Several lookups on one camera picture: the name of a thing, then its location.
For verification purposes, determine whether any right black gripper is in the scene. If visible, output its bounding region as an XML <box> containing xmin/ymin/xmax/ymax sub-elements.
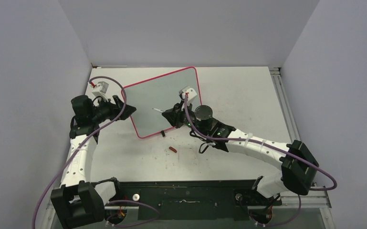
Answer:
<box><xmin>163</xmin><ymin>100</ymin><xmax>209</xmax><ymax>137</ymax></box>

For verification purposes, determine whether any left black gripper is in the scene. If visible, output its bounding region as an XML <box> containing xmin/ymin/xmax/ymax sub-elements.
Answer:
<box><xmin>90</xmin><ymin>95</ymin><xmax>136</xmax><ymax>124</ymax></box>

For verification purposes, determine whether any pink framed whiteboard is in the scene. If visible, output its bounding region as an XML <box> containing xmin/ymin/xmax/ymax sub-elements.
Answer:
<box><xmin>124</xmin><ymin>67</ymin><xmax>202</xmax><ymax>139</ymax></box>

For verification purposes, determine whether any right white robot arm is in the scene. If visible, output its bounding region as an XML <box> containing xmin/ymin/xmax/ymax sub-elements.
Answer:
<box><xmin>161</xmin><ymin>102</ymin><xmax>319</xmax><ymax>204</ymax></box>

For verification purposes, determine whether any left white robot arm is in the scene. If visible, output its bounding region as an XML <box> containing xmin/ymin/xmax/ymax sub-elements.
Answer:
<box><xmin>50</xmin><ymin>95</ymin><xmax>136</xmax><ymax>229</ymax></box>

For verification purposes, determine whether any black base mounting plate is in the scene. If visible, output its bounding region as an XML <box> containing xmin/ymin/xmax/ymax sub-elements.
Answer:
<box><xmin>105</xmin><ymin>179</ymin><xmax>282</xmax><ymax>220</ymax></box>

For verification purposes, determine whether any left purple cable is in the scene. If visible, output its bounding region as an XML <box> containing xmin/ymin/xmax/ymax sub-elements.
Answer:
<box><xmin>31</xmin><ymin>76</ymin><xmax>160</xmax><ymax>229</ymax></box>

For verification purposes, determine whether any purple cable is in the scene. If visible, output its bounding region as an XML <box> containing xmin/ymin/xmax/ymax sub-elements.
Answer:
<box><xmin>31</xmin><ymin>76</ymin><xmax>160</xmax><ymax>229</ymax></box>
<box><xmin>183</xmin><ymin>94</ymin><xmax>338</xmax><ymax>228</ymax></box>

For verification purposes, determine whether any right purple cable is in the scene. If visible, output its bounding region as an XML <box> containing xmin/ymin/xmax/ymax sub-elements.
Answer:
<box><xmin>183</xmin><ymin>94</ymin><xmax>338</xmax><ymax>228</ymax></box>

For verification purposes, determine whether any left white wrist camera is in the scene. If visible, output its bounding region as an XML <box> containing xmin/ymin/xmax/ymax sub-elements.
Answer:
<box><xmin>92</xmin><ymin>81</ymin><xmax>109</xmax><ymax>100</ymax></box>

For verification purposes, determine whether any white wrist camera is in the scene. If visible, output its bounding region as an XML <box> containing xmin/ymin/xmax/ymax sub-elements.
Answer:
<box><xmin>178</xmin><ymin>86</ymin><xmax>198</xmax><ymax>104</ymax></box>
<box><xmin>92</xmin><ymin>81</ymin><xmax>109</xmax><ymax>100</ymax></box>

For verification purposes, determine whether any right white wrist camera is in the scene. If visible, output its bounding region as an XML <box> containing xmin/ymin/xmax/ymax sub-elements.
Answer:
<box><xmin>178</xmin><ymin>86</ymin><xmax>198</xmax><ymax>104</ymax></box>

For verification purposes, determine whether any right aluminium rail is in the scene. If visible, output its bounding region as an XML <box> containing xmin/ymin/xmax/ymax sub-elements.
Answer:
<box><xmin>268</xmin><ymin>67</ymin><xmax>301</xmax><ymax>144</ymax></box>

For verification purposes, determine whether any aluminium rail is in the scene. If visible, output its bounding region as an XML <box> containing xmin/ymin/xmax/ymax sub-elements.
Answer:
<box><xmin>268</xmin><ymin>67</ymin><xmax>301</xmax><ymax>144</ymax></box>
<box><xmin>45</xmin><ymin>186</ymin><xmax>332</xmax><ymax>211</ymax></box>

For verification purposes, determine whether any front aluminium rail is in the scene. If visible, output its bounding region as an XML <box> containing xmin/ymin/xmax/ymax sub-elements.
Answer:
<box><xmin>45</xmin><ymin>186</ymin><xmax>332</xmax><ymax>211</ymax></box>

